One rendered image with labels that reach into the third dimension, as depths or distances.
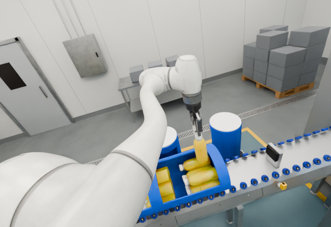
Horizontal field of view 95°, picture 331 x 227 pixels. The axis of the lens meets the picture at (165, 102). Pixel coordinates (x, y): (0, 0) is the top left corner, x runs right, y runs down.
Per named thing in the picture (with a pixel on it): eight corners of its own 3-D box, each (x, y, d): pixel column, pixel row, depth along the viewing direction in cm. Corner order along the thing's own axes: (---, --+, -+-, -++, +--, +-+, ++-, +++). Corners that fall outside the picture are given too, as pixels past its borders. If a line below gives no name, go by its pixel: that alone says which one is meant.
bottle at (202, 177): (216, 170, 90) (186, 179, 89) (219, 180, 91) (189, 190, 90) (212, 164, 97) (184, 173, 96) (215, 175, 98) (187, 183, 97)
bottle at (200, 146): (196, 154, 97) (192, 133, 88) (207, 154, 96) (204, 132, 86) (196, 164, 91) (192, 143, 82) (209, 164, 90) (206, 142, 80)
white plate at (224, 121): (240, 112, 148) (240, 113, 148) (210, 112, 158) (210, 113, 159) (243, 131, 126) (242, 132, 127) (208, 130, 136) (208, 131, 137)
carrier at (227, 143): (238, 168, 193) (214, 165, 203) (240, 113, 149) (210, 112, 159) (240, 190, 170) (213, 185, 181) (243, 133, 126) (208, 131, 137)
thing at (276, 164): (279, 168, 106) (283, 153, 98) (274, 169, 106) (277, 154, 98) (268, 156, 115) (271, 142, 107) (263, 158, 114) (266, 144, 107)
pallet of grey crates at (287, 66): (313, 87, 319) (332, 26, 259) (279, 99, 313) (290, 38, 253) (268, 71, 423) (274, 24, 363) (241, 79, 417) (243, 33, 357)
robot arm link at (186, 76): (204, 83, 71) (178, 84, 76) (201, 50, 63) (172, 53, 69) (200, 95, 63) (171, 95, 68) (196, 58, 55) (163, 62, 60)
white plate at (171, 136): (143, 135, 150) (144, 136, 150) (155, 152, 127) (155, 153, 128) (167, 122, 159) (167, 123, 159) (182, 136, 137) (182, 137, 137)
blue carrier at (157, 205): (231, 197, 95) (232, 171, 80) (94, 243, 91) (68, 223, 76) (211, 160, 119) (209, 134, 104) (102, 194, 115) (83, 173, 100)
